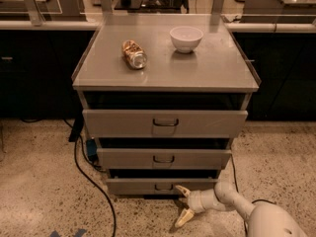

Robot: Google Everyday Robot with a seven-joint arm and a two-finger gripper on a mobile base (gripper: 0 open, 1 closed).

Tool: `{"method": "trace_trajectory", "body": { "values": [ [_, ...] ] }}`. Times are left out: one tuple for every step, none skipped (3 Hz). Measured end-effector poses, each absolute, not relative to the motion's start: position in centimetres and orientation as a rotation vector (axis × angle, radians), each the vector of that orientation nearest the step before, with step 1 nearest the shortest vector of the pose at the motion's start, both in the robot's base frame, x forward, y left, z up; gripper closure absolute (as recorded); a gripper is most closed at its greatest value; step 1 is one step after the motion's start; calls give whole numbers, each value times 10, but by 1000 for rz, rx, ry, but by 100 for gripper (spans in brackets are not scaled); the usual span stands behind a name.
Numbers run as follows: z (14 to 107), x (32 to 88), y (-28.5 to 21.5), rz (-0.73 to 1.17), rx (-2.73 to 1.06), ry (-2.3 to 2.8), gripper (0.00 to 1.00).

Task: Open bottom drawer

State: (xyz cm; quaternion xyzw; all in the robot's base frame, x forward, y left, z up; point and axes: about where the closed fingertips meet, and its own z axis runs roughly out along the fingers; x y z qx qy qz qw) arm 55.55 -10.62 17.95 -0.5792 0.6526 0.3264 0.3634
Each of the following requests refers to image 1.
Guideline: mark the white counter rail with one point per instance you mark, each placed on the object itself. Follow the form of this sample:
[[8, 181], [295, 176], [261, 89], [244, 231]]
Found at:
[[92, 26]]

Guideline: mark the grey drawer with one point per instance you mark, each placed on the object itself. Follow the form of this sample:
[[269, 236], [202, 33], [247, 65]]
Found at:
[[164, 123], [150, 187], [174, 159]]

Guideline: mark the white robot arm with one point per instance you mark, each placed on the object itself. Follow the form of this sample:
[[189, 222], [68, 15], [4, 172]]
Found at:
[[263, 220]]

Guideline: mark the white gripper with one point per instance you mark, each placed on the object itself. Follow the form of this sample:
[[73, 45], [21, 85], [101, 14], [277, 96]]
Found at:
[[196, 202]]

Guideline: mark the grey metal drawer cabinet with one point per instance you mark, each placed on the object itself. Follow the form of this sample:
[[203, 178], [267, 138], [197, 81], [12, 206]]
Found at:
[[213, 77]]

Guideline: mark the blue box behind cabinet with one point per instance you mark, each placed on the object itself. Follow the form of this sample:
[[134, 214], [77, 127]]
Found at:
[[91, 147]]

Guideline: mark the white ceramic bowl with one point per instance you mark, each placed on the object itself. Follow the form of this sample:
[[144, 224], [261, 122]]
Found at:
[[185, 38]]

